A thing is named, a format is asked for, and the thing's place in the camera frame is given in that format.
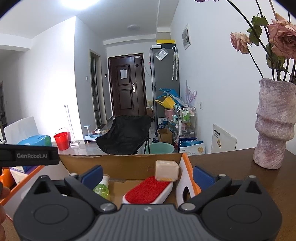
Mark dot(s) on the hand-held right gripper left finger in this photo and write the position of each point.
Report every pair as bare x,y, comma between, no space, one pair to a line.
93,177

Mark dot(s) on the interior door frame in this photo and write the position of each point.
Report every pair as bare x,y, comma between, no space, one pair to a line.
96,88

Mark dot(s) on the pink stone vase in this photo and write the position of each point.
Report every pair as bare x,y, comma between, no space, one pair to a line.
272,129

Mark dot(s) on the brown floor cardboard box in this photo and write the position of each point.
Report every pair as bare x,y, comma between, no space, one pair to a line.
164,136

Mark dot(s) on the yellow and black box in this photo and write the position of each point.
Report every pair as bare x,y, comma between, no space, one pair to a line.
166,42

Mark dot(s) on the bouquet of dried pink roses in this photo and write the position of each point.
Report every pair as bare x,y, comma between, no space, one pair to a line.
240,41

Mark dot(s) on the green basin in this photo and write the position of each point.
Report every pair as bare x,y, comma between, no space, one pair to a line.
161,148

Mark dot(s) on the white and red lint brush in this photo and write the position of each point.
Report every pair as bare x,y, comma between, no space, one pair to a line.
148,187

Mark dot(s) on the white and blue tissue package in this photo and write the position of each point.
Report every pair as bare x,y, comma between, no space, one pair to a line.
163,123

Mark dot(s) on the hanging white umbrellas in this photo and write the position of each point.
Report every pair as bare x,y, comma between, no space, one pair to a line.
175,62

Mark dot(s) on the blue and white printed bag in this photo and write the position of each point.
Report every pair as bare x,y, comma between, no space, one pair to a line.
192,147

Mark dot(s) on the red bucket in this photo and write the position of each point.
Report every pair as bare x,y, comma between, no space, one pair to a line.
62,139

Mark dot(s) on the metal rolling cart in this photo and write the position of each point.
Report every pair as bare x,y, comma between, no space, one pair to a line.
186,122

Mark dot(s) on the orange fruit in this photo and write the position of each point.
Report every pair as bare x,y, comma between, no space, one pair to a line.
8,179

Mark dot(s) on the pale blue pet bowl stand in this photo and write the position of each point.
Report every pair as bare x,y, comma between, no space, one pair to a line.
92,134

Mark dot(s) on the white box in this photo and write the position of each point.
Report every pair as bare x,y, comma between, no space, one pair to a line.
20,173

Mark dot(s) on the green spray bottle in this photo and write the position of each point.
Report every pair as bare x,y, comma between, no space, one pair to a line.
101,190

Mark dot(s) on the white appliance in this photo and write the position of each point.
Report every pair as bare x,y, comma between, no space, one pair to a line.
20,129

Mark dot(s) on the blue tissue pack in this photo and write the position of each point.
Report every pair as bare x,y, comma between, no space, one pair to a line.
34,140

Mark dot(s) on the clear bag on refrigerator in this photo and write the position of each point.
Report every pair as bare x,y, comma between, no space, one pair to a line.
161,54

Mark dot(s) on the white leaning board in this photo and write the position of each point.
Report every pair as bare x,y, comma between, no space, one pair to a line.
223,139

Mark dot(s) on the red cardboard box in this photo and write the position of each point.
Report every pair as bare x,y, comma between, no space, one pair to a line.
129,166

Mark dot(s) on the dark brown door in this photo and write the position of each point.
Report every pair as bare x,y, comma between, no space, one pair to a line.
126,88

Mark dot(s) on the grey refrigerator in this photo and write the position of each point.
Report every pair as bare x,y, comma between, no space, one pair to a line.
161,76

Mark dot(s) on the yellow watering can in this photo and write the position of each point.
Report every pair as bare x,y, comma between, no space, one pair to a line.
167,103

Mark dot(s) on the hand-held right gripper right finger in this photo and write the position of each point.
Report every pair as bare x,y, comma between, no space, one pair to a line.
202,178

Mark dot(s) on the ceiling lamp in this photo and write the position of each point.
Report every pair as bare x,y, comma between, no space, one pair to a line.
133,27

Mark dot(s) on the white plug adapter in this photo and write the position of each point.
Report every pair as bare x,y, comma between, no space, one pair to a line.
166,170

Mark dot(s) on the wall electrical panel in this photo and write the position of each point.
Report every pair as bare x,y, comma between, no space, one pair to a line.
186,36

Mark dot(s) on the purple wall decoration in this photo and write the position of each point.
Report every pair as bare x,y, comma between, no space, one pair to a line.
190,93

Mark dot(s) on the person's left hand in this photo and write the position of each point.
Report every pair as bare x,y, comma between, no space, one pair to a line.
5,192

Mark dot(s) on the white mop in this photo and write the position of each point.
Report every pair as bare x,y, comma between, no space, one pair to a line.
74,143

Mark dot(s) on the black folding chair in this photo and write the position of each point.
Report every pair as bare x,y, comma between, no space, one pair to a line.
124,134

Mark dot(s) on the pink bucket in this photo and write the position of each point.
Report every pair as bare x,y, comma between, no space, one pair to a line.
168,113

